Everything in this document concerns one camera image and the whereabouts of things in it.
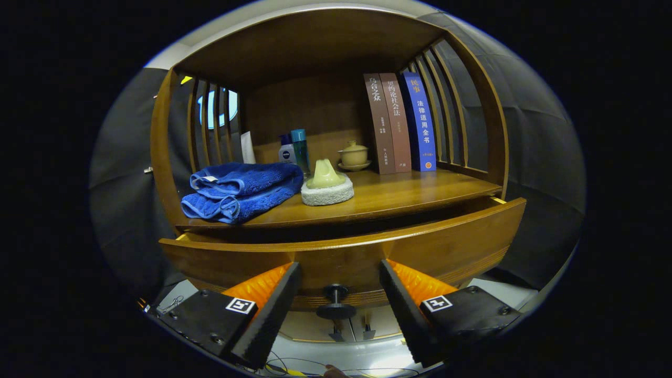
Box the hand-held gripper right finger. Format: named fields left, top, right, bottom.
left=379, top=258, right=523, bottom=368

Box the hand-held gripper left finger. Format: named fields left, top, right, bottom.
left=157, top=261, right=302, bottom=370

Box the wooden drawer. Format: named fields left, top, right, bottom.
left=159, top=197, right=527, bottom=321

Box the green handled scrub brush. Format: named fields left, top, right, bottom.
left=301, top=159, right=355, bottom=206

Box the wooden cabinet door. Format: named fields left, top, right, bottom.
left=351, top=314, right=406, bottom=341
left=278, top=318, right=350, bottom=343

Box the wooden countertop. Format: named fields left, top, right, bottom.
left=176, top=168, right=503, bottom=232

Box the wooden cabinet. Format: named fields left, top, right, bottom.
left=150, top=8, right=510, bottom=343

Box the folded blue towel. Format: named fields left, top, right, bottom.
left=181, top=162, right=305, bottom=225

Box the white bottle with blue cap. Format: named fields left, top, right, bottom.
left=278, top=134, right=297, bottom=164

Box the beige lidded tea cup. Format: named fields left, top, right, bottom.
left=338, top=140, right=372, bottom=172

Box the clear teal bottle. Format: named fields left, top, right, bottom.
left=290, top=129, right=311, bottom=178

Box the white tube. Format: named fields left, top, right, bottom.
left=240, top=131, right=257, bottom=164

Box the reddish brown book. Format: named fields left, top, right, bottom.
left=379, top=72, right=412, bottom=173

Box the blue book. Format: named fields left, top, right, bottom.
left=402, top=71, right=437, bottom=172

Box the dark brown book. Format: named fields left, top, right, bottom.
left=363, top=73, right=396, bottom=175

